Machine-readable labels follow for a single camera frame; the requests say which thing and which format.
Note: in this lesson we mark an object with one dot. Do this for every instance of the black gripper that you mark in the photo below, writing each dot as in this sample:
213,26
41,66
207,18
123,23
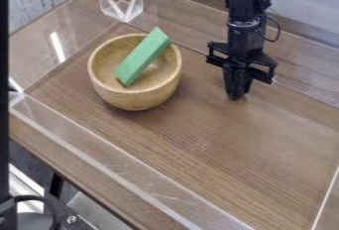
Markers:
241,58

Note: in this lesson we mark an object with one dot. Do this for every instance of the brown wooden bowl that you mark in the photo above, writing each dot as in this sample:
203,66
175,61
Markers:
155,84

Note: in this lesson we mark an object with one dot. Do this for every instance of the green rectangular block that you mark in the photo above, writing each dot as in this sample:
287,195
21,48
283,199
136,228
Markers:
143,55

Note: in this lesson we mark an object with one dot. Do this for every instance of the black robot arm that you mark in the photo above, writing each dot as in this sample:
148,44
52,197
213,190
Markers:
247,10

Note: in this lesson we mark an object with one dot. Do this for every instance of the clear acrylic tray walls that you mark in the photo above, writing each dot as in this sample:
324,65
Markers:
201,163

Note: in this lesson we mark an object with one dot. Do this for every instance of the black table leg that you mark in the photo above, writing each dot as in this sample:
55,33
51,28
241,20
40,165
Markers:
56,186

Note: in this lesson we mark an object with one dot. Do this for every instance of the clear acrylic corner bracket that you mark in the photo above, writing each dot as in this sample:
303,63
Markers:
121,10

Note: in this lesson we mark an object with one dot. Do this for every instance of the grey metal base plate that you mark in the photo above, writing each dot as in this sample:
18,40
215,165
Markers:
81,214

